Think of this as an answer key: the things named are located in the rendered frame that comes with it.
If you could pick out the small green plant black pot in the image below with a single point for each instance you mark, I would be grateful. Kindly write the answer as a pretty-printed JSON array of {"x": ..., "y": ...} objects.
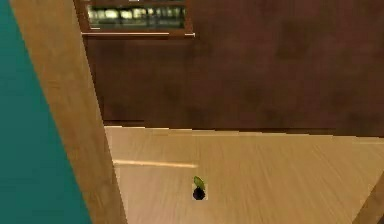
[{"x": 198, "y": 189}]

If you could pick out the brown framed window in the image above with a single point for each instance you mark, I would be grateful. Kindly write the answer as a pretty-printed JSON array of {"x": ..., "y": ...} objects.
[{"x": 136, "y": 16}]

